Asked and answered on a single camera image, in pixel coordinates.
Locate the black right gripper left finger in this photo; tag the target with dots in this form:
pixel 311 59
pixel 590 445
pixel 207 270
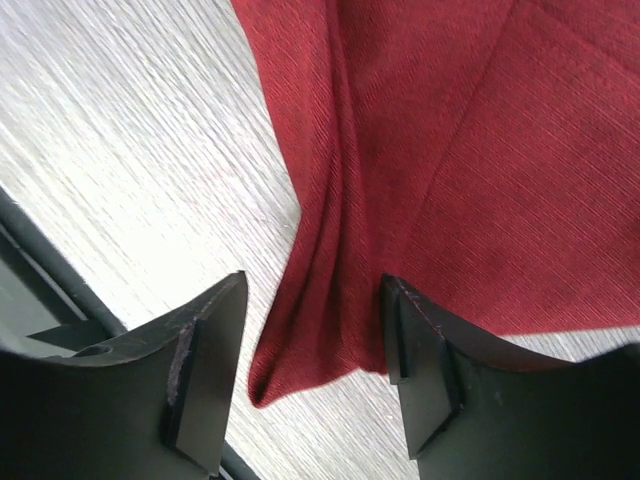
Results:
pixel 152 403

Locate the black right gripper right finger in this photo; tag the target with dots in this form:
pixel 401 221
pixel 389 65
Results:
pixel 475 406

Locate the red cloth napkin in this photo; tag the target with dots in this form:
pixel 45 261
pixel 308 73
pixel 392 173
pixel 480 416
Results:
pixel 487 152

